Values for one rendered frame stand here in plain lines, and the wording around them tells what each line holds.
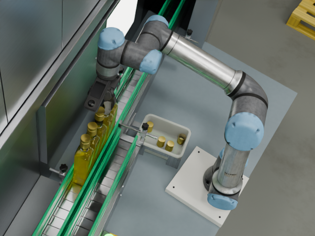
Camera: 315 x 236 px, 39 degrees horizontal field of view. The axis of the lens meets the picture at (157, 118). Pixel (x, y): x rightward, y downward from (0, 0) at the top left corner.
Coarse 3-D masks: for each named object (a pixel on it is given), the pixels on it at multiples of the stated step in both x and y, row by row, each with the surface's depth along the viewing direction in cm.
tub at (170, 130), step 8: (144, 120) 199; (152, 120) 204; (160, 120) 202; (168, 120) 202; (160, 128) 206; (168, 128) 204; (176, 128) 202; (184, 128) 201; (168, 136) 205; (176, 136) 206; (144, 144) 192; (152, 144) 201; (176, 144) 203; (184, 144) 196; (168, 152) 191; (176, 152) 201
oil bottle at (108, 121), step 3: (111, 114) 167; (108, 117) 166; (111, 117) 167; (105, 120) 165; (108, 120) 165; (111, 120) 167; (105, 123) 165; (108, 123) 166; (111, 123) 169; (108, 126) 167; (111, 126) 172; (108, 129) 169; (111, 129) 175; (108, 132) 171; (108, 135) 174; (105, 138) 173; (105, 141) 175
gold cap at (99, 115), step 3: (99, 108) 156; (102, 108) 156; (99, 111) 155; (102, 111) 155; (96, 114) 155; (99, 114) 154; (102, 114) 155; (96, 117) 156; (99, 117) 156; (102, 117) 156; (99, 120) 157; (102, 120) 158
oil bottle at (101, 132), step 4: (104, 124) 164; (100, 128) 162; (104, 128) 163; (100, 132) 162; (104, 132) 163; (100, 136) 162; (104, 136) 167; (100, 140) 164; (104, 140) 170; (100, 144) 167; (104, 144) 173; (100, 148) 169; (100, 152) 172
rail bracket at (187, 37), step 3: (189, 30) 216; (192, 30) 217; (189, 33) 216; (183, 36) 220; (186, 36) 220; (189, 36) 218; (186, 39) 220; (189, 39) 219; (192, 39) 220; (195, 42) 220; (198, 42) 220; (165, 54) 233
